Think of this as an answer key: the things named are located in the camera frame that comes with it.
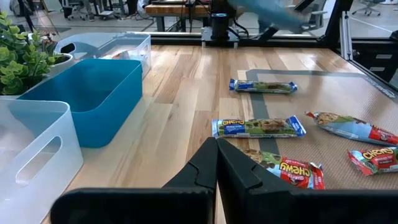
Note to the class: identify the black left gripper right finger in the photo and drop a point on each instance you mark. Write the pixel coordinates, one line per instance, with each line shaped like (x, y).
(245, 193)

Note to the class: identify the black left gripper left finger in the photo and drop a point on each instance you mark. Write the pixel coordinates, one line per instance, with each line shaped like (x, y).
(199, 186)

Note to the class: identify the red Chewy granola bar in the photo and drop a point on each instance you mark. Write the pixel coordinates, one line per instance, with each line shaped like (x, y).
(351, 129)
(289, 171)
(376, 160)

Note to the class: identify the blue Chewy granola bar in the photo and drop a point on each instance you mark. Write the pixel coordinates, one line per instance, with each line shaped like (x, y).
(258, 127)
(262, 87)

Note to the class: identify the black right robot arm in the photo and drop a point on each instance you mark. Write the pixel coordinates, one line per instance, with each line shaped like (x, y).
(219, 28)

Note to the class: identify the teal plastic bin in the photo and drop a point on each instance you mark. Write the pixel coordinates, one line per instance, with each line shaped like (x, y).
(104, 124)

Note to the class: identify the brown silicone baking mat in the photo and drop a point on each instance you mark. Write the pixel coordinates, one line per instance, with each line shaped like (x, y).
(326, 93)

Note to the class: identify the clear plastic bin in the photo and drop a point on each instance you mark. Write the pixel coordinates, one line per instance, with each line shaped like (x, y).
(94, 40)
(42, 186)

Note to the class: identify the wooden workbench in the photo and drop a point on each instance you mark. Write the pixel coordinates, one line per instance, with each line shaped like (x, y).
(174, 10)

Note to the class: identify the succulent in white pot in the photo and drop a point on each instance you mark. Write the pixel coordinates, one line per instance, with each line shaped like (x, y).
(65, 62)

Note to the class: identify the grey office chair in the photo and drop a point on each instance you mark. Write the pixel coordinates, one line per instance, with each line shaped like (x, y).
(368, 6)
(315, 18)

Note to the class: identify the green leafy artificial plant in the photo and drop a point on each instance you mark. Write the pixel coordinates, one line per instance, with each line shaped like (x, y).
(18, 62)

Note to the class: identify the black metal table frame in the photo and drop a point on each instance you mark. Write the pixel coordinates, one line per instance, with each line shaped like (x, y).
(174, 39)

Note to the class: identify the silver aluminium post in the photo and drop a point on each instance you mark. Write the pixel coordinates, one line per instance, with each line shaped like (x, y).
(345, 34)

